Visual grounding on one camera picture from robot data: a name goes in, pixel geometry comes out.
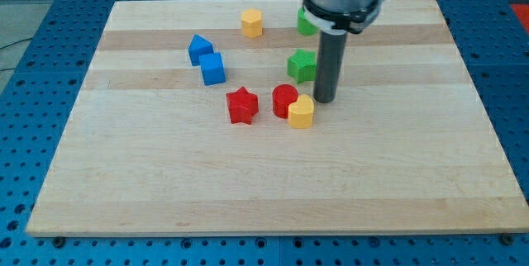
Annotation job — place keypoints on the blue cube block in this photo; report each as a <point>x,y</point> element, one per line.
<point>212,68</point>

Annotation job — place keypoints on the green round block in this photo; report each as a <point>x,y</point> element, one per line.
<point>304,26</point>

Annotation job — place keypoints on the green star block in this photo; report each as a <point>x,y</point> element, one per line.
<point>302,66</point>

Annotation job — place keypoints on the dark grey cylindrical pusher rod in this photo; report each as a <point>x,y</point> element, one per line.
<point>329,61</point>

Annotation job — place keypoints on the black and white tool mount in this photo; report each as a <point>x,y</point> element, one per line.
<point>338,23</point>

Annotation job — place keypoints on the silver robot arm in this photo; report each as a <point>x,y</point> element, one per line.
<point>342,6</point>

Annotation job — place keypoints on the yellow heart block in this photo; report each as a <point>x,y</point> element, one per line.
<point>301,112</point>

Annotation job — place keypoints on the yellow hexagon block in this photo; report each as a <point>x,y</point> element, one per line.
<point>252,23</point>

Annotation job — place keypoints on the red cylinder block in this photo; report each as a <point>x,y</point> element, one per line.
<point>282,96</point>

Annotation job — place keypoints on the red star block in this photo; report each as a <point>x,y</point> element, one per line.
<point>242,106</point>

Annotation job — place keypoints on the blue triangle block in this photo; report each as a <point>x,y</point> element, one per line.
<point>197,47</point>

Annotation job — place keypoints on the wooden board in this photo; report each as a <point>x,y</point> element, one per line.
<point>406,148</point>

